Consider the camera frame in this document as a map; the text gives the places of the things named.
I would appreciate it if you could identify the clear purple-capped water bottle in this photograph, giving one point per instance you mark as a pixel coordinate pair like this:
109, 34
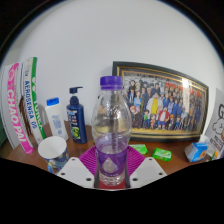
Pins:
111, 133

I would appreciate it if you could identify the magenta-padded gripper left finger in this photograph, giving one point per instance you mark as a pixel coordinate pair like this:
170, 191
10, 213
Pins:
87, 160

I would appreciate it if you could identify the white bottle with blue cap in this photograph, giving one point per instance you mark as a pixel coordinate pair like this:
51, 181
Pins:
57, 121

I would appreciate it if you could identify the framed group picture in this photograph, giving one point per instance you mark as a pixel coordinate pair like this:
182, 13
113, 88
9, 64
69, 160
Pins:
166, 103

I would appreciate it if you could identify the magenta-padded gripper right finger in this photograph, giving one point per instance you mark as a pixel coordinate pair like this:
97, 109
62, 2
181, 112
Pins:
135, 159

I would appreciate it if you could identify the printed paper cup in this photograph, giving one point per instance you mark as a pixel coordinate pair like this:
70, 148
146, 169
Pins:
53, 150

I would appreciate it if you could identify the pink shuttlecock tube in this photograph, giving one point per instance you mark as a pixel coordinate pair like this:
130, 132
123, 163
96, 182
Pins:
16, 106

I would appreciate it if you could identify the dark wooden chair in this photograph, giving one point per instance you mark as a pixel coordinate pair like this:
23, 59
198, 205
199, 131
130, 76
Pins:
22, 113

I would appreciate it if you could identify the white green shuttlecock tube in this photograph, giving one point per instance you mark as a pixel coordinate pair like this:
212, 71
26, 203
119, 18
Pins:
31, 96

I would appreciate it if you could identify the white paper gift bag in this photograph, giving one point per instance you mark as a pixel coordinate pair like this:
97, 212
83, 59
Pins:
218, 123

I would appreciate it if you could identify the dark blue pump bottle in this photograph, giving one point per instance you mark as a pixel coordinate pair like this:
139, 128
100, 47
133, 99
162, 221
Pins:
76, 121

